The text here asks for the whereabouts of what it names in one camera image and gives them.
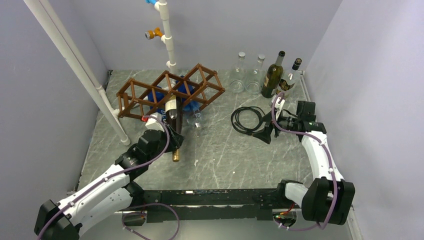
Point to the white diagonal pole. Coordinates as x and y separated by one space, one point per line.
45 14

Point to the clear bottle black cap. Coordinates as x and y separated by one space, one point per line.
289 79

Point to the clear glass bottle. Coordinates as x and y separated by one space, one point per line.
237 75
255 75

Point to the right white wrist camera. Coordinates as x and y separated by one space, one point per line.
278 102

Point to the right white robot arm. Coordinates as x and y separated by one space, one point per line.
329 198

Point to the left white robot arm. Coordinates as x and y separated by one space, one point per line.
114 190

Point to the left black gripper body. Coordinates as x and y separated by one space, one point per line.
173 143

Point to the brown wooden wine rack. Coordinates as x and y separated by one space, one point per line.
136 98

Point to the white pvc pipe stand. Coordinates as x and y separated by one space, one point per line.
162 7

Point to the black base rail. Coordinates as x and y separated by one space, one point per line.
210 204

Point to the dark bottle gold foil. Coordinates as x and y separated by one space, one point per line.
174 118

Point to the olive green bottle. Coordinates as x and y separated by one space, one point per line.
273 76

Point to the orange pipe fitting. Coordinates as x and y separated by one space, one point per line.
151 34

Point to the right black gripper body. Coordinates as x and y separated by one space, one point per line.
287 123

